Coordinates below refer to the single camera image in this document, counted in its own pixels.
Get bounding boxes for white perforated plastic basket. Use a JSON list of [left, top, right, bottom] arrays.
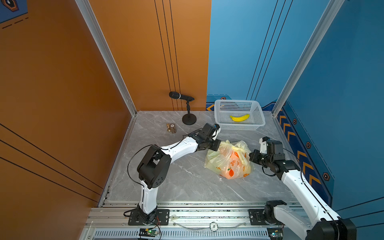
[[214, 100, 266, 131]]

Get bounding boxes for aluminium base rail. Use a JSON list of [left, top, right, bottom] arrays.
[[80, 201, 299, 240]]

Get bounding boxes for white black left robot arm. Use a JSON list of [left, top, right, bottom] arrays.
[[137, 123, 221, 216]]

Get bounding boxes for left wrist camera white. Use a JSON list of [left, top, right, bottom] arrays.
[[212, 124, 220, 140]]

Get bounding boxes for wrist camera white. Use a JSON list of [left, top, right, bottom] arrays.
[[259, 137, 270, 154], [212, 124, 220, 140]]

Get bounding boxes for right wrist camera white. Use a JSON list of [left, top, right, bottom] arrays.
[[259, 137, 270, 154]]

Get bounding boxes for yellowish plastic bag orange print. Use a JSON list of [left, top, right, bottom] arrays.
[[205, 140, 252, 180]]

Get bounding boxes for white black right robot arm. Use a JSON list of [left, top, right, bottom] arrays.
[[250, 137, 357, 240]]

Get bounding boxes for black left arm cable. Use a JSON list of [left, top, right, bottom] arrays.
[[127, 143, 160, 188]]

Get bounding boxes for green circuit board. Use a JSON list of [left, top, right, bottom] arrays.
[[138, 228, 159, 239]]

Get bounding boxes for yellow banana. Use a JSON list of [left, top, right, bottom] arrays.
[[230, 114, 250, 122]]

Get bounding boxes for aluminium corner frame post left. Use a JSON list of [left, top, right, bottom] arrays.
[[75, 0, 137, 117]]

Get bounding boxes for aluminium corner frame post right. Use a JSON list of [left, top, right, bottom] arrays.
[[272, 0, 345, 118]]

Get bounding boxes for aluminium corner frame post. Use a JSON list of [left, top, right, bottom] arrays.
[[75, 0, 137, 117], [272, 0, 345, 118]]

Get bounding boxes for black microphone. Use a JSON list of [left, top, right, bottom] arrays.
[[169, 92, 195, 102]]

